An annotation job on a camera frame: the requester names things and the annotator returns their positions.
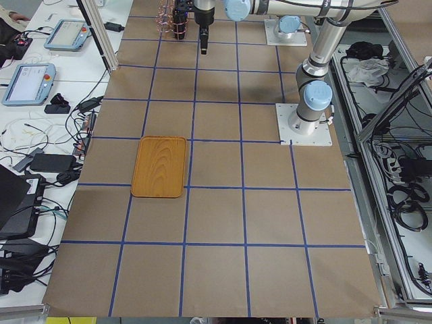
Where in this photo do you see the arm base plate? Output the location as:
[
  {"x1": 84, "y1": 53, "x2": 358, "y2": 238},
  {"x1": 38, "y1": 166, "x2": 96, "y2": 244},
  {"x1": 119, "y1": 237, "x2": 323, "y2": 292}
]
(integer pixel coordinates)
[
  {"x1": 275, "y1": 103, "x2": 332, "y2": 146},
  {"x1": 265, "y1": 16, "x2": 307, "y2": 47}
]

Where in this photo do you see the aluminium frame post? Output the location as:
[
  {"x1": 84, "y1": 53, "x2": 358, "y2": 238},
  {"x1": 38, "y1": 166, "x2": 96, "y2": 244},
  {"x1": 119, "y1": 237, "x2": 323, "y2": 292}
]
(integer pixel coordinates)
[{"x1": 76, "y1": 0, "x2": 119, "y2": 74}]

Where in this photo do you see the wooden tray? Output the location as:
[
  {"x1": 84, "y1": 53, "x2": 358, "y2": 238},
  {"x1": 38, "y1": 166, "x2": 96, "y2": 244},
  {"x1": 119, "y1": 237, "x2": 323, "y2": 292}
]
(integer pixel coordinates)
[{"x1": 131, "y1": 136, "x2": 186, "y2": 198}]

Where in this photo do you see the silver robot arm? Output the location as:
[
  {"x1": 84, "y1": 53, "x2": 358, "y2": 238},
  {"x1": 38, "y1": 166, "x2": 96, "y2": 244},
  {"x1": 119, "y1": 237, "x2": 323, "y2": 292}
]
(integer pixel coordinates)
[
  {"x1": 259, "y1": 1, "x2": 397, "y2": 136},
  {"x1": 191, "y1": 1, "x2": 336, "y2": 30}
]

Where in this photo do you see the copper wire bottle basket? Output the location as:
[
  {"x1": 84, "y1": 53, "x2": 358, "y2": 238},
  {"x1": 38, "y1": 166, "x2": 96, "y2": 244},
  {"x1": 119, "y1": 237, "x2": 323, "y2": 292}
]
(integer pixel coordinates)
[{"x1": 156, "y1": 0, "x2": 189, "y2": 39}]

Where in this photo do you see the black power adapter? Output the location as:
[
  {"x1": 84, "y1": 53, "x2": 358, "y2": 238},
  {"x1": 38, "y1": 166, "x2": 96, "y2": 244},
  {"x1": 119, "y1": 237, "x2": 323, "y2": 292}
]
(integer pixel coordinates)
[{"x1": 104, "y1": 22, "x2": 124, "y2": 32}]

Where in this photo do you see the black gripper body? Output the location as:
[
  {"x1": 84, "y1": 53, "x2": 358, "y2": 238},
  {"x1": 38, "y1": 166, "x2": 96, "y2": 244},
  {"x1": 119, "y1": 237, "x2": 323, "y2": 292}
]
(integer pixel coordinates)
[{"x1": 194, "y1": 7, "x2": 215, "y2": 28}]

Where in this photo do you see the teach pendant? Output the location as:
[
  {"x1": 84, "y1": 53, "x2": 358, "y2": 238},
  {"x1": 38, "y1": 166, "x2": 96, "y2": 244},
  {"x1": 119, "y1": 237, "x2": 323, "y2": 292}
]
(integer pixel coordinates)
[
  {"x1": 1, "y1": 63, "x2": 56, "y2": 107},
  {"x1": 44, "y1": 20, "x2": 90, "y2": 51}
]

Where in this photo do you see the white cloth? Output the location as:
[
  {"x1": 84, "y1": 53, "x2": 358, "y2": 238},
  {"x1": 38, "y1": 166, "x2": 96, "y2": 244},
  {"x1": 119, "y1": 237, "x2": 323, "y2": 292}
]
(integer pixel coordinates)
[{"x1": 347, "y1": 58, "x2": 389, "y2": 86}]

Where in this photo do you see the near teach pendant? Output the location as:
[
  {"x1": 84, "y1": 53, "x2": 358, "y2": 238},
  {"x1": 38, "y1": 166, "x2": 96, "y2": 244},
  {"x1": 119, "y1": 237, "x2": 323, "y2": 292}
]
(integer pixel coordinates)
[{"x1": 1, "y1": 63, "x2": 56, "y2": 107}]

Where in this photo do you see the black laptop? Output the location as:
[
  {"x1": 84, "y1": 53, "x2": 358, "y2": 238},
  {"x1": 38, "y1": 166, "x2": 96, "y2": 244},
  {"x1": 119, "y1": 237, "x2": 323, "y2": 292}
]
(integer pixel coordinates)
[{"x1": 1, "y1": 166, "x2": 45, "y2": 240}]

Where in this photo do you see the far teach pendant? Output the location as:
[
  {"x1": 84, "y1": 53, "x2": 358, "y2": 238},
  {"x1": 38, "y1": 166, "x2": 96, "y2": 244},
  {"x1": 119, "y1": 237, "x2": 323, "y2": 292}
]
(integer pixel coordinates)
[{"x1": 44, "y1": 20, "x2": 90, "y2": 51}]

